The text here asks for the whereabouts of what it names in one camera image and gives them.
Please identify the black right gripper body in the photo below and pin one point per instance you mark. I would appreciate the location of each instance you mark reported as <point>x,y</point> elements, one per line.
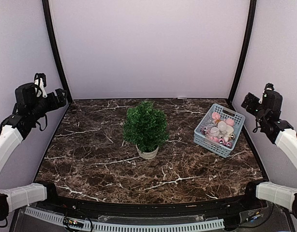
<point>259,114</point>

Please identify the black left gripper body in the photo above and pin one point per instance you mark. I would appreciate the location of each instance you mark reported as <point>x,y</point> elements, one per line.
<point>37,109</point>

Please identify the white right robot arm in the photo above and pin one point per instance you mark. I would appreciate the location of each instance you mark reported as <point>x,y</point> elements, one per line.
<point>285,138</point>

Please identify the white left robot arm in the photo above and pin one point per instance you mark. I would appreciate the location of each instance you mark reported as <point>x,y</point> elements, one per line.
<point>13,131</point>

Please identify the small green christmas tree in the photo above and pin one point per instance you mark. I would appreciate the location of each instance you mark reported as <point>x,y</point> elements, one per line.
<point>145,127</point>

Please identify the white tree pot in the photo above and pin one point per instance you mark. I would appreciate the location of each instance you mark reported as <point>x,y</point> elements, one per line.
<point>147,155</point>

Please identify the pink bow ornament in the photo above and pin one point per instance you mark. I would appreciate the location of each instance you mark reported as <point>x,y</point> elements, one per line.
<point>216,117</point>

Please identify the blue plastic basket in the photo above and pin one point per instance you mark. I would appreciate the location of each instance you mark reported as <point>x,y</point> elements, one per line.
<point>221,146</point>

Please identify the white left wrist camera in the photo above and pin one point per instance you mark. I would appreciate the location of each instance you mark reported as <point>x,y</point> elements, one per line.
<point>40,84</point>

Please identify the white cable duct strip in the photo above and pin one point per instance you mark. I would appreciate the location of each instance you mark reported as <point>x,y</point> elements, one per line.
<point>84,225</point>

